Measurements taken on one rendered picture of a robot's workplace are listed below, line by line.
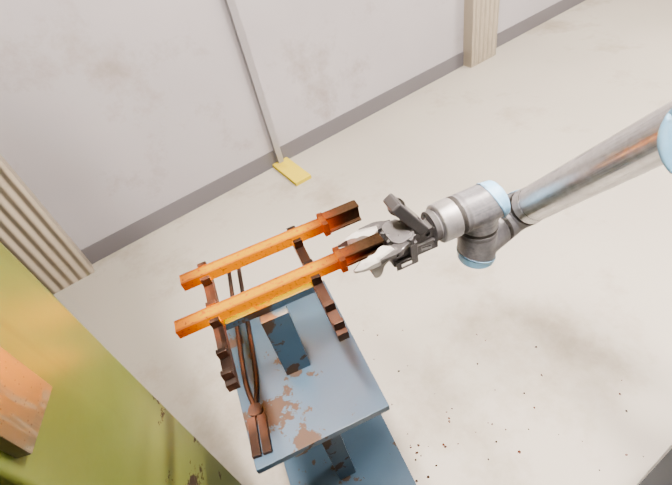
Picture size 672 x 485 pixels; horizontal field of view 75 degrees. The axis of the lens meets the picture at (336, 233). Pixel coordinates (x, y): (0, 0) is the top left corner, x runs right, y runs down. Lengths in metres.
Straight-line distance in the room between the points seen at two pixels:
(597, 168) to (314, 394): 0.73
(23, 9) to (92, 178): 0.85
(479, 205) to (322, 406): 0.55
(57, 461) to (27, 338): 0.17
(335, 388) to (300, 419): 0.10
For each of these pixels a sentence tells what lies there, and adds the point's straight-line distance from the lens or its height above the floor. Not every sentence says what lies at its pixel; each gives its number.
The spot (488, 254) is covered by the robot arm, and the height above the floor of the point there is 0.88.
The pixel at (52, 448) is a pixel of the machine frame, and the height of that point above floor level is 1.13.
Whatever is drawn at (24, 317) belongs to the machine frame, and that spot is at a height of 1.25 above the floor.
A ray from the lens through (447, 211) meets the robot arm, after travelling 0.94.
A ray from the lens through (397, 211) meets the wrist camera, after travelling 0.86.
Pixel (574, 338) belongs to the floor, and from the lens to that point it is 2.05.
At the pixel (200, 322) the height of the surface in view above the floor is 1.03.
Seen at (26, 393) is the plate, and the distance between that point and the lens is 0.69.
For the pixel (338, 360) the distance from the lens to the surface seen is 1.06.
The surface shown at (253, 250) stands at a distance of 0.96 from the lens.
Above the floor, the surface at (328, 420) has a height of 0.76.
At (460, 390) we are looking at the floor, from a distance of 1.86.
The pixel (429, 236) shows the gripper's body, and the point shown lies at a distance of 0.96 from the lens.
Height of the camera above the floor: 1.66
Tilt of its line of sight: 42 degrees down
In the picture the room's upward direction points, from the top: 14 degrees counter-clockwise
